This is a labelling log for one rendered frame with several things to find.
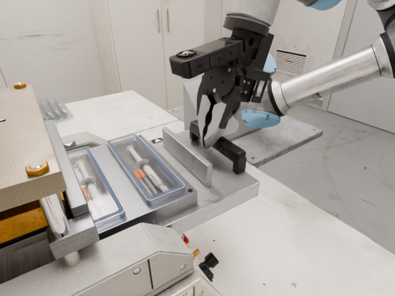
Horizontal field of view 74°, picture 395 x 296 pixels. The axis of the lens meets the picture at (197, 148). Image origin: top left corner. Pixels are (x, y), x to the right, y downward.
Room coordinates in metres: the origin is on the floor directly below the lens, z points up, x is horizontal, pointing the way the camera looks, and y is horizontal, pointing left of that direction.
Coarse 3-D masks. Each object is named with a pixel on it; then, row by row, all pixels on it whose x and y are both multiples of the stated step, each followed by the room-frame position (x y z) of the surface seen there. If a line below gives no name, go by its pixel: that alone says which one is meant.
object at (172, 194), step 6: (108, 144) 0.39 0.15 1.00; (114, 156) 0.36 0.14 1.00; (120, 162) 0.33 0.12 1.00; (132, 180) 0.29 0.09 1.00; (180, 180) 0.29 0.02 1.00; (138, 186) 0.28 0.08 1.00; (174, 192) 0.27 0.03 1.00; (180, 192) 0.27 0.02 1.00; (144, 198) 0.26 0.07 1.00; (156, 198) 0.25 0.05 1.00; (162, 198) 0.26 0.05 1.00; (168, 198) 0.26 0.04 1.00; (150, 204) 0.25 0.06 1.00
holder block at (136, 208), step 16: (112, 160) 0.35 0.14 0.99; (112, 176) 0.31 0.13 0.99; (128, 192) 0.27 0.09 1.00; (192, 192) 0.27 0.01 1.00; (128, 208) 0.24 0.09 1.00; (144, 208) 0.24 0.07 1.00; (160, 208) 0.25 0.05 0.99; (176, 208) 0.26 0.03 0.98; (112, 224) 0.22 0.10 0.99; (128, 224) 0.22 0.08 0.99
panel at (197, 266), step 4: (192, 252) 0.35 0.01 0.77; (196, 252) 0.25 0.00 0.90; (196, 260) 0.30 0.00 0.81; (196, 264) 0.26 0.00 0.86; (200, 264) 0.27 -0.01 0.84; (196, 268) 0.22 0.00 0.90; (200, 268) 0.26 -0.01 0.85; (200, 272) 0.23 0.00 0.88; (204, 272) 0.25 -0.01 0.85; (204, 276) 0.23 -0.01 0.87; (208, 276) 0.25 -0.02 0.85; (208, 280) 0.23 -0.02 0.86; (212, 280) 0.25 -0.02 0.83; (212, 284) 0.24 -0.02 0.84; (216, 284) 0.28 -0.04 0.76; (216, 288) 0.24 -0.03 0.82; (220, 292) 0.25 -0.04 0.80
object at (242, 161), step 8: (192, 128) 0.46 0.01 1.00; (192, 136) 0.46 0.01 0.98; (216, 144) 0.40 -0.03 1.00; (224, 144) 0.38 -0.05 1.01; (232, 144) 0.38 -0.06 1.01; (224, 152) 0.38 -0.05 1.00; (232, 152) 0.36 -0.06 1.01; (240, 152) 0.35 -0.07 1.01; (232, 160) 0.36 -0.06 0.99; (240, 160) 0.35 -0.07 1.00; (240, 168) 0.35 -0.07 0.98
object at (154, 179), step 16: (112, 144) 0.39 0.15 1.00; (128, 144) 0.39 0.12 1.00; (144, 144) 0.39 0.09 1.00; (128, 160) 0.34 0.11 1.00; (144, 160) 0.34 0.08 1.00; (160, 160) 0.34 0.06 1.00; (144, 176) 0.30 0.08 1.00; (160, 176) 0.30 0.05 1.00; (144, 192) 0.26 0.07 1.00; (160, 192) 0.26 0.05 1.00
